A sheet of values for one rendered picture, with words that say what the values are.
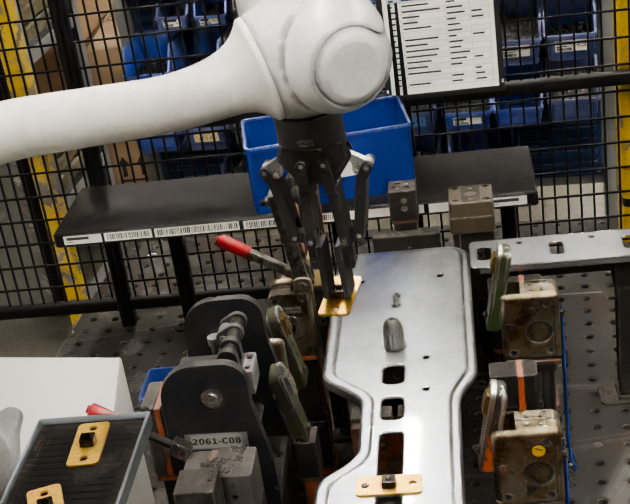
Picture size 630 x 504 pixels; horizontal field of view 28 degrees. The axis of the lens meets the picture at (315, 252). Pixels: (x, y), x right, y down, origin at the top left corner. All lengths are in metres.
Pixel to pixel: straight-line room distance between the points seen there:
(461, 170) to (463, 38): 0.25
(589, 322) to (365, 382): 0.80
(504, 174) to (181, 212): 0.61
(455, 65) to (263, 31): 1.30
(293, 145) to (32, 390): 0.81
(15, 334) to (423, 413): 2.78
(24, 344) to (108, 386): 2.33
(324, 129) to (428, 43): 1.07
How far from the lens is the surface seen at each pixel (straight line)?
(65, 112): 1.22
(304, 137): 1.34
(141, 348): 2.62
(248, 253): 1.96
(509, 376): 1.81
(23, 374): 2.02
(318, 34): 1.10
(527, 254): 2.11
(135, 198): 2.48
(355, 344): 1.90
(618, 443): 2.17
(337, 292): 1.46
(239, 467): 1.54
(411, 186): 2.21
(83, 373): 1.98
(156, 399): 1.72
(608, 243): 2.13
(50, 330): 4.32
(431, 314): 1.96
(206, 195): 2.43
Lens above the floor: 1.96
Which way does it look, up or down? 26 degrees down
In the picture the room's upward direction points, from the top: 9 degrees counter-clockwise
